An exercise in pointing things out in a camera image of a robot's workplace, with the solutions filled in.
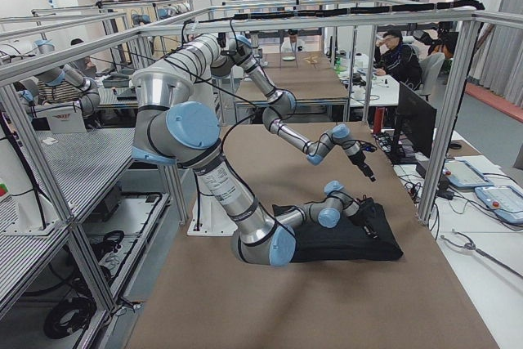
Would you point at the black t-shirt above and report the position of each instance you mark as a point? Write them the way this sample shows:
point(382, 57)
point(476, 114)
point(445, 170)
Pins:
point(347, 241)

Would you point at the black computer monitor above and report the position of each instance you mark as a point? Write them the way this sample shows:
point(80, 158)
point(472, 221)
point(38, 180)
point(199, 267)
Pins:
point(414, 128)

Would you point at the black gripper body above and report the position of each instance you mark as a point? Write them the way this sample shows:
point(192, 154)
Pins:
point(363, 215)
point(358, 159)

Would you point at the blue teach pendant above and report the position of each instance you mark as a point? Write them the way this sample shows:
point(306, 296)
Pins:
point(504, 201)
point(462, 175)

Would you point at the seated person with lanyard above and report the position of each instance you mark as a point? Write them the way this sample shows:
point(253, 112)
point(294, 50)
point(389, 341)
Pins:
point(395, 58)

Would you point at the striped work table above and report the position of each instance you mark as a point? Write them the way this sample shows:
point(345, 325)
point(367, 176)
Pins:
point(55, 180)

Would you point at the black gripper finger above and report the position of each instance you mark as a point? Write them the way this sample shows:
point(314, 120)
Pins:
point(364, 169)
point(371, 175)

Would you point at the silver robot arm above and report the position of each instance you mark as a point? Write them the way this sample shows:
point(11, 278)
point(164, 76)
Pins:
point(265, 91)
point(260, 238)

